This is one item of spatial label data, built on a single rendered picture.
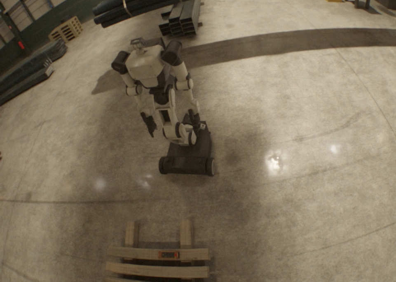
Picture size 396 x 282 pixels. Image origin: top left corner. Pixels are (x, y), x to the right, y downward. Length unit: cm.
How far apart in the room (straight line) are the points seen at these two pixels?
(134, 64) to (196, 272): 168
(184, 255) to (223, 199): 68
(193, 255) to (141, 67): 153
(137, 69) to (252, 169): 149
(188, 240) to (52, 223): 204
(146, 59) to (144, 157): 151
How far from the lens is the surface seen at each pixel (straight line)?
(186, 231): 203
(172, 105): 169
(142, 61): 145
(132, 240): 225
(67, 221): 305
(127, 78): 168
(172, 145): 237
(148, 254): 203
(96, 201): 279
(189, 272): 189
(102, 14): 373
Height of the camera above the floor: 202
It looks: 52 degrees down
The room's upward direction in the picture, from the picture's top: 23 degrees counter-clockwise
